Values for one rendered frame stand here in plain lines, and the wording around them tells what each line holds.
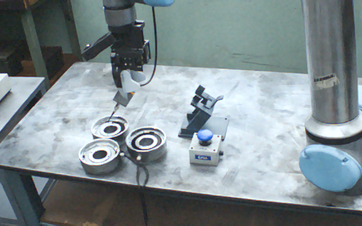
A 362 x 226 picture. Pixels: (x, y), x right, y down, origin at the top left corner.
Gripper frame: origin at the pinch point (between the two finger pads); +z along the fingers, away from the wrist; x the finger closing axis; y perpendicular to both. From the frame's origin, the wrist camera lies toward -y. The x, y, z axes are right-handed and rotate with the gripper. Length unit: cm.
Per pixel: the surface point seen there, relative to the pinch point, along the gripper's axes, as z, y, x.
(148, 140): 11.5, 6.6, -5.0
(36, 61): 48, -103, 104
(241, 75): 13.3, 26.7, 35.8
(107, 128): 11.0, -6.4, -1.9
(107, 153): 10.8, -2.3, -12.5
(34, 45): 38, -101, 104
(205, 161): 12.0, 23.0, -10.5
